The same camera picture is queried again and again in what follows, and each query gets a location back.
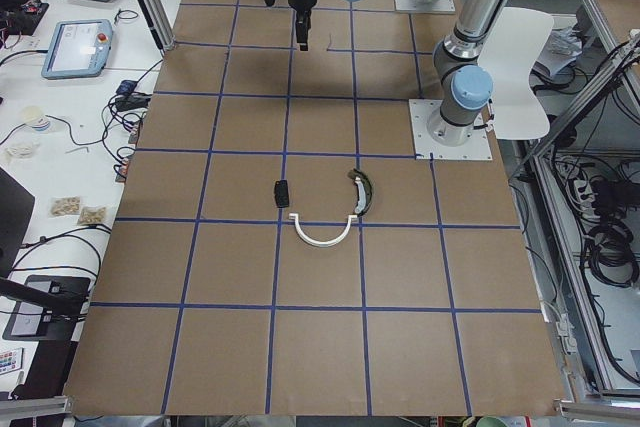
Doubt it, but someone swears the black brake pad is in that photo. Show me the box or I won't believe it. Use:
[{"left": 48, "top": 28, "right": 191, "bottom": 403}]
[{"left": 274, "top": 179, "right": 290, "bottom": 208}]

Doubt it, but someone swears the white plastic chair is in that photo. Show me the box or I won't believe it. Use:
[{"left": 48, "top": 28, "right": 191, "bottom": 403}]
[{"left": 478, "top": 7, "right": 554, "bottom": 140}]

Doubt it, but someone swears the green brake shoe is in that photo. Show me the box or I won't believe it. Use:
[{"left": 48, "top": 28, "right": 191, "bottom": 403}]
[{"left": 347, "top": 168, "right": 374, "bottom": 217}]

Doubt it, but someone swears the white curved plastic bracket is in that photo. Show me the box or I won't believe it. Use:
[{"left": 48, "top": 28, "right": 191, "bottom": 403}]
[{"left": 288, "top": 212, "right": 360, "bottom": 249}]

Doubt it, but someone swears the blue teach pendant near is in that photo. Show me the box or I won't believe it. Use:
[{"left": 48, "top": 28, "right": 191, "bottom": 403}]
[{"left": 41, "top": 19, "right": 113, "bottom": 80}]

